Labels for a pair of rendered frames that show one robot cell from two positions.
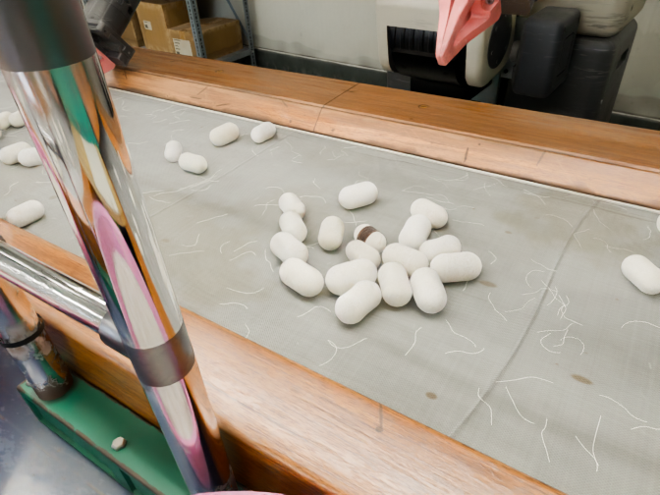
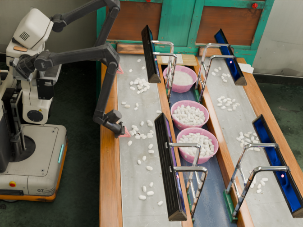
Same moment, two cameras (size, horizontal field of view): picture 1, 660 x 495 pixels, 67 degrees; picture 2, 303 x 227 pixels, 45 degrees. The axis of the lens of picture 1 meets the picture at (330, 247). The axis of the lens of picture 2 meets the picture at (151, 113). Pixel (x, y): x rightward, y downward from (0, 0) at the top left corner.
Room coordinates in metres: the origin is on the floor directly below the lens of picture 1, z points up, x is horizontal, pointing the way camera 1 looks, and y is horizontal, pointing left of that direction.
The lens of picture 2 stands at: (1.78, 1.58, 2.39)
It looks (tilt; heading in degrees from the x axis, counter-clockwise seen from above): 41 degrees down; 225
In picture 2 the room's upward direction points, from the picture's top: 8 degrees clockwise
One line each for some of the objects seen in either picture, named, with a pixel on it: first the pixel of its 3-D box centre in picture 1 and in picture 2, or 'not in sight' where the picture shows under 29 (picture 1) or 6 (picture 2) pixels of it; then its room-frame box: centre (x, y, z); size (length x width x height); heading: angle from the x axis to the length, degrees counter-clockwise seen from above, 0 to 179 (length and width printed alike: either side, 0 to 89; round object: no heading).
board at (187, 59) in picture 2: not in sight; (176, 59); (-0.15, -0.12, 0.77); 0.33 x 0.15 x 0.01; 145
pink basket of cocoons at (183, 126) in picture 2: not in sight; (188, 117); (0.23, 0.42, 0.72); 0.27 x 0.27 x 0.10
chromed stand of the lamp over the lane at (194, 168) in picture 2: not in sight; (180, 183); (0.79, 0.88, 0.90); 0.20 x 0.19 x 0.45; 55
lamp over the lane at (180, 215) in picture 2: not in sight; (169, 160); (0.86, 0.83, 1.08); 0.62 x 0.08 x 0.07; 55
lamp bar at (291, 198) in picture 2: not in sight; (279, 160); (0.40, 1.15, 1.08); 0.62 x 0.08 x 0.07; 55
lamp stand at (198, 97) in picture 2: not in sight; (213, 75); (-0.09, 0.31, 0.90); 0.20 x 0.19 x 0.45; 55
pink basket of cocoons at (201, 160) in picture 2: not in sight; (196, 147); (0.39, 0.65, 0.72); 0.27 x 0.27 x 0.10
